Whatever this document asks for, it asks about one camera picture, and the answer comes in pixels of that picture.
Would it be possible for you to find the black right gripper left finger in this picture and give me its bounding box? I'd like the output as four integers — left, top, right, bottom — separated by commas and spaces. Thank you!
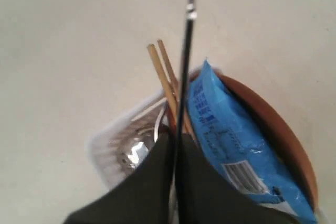
65, 133, 174, 223

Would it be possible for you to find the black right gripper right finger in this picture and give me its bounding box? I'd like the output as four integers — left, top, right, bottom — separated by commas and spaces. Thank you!
181, 134, 297, 224

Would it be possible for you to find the silver table knife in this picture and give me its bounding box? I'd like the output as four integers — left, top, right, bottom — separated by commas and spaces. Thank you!
174, 0, 197, 223

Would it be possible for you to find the silver spoon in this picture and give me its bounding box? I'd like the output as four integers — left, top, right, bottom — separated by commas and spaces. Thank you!
153, 102, 168, 143

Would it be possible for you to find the white perforated plastic basket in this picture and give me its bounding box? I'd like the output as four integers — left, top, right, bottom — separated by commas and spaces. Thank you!
87, 89, 166, 190

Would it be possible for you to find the blue snack packet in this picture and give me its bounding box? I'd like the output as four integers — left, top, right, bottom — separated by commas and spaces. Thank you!
187, 61, 317, 223

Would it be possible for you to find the wooden chopstick upper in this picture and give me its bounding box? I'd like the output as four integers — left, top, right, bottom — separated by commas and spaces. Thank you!
156, 39, 190, 133

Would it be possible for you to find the wooden chopstick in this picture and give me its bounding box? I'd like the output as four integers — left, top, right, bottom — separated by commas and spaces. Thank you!
147, 44, 177, 132
156, 39, 190, 133

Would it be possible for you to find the brown round plate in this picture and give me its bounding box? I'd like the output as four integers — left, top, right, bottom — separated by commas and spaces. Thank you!
191, 72, 318, 213

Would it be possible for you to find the wooden chopstick lower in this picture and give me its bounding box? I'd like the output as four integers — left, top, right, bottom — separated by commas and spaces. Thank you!
147, 44, 177, 132

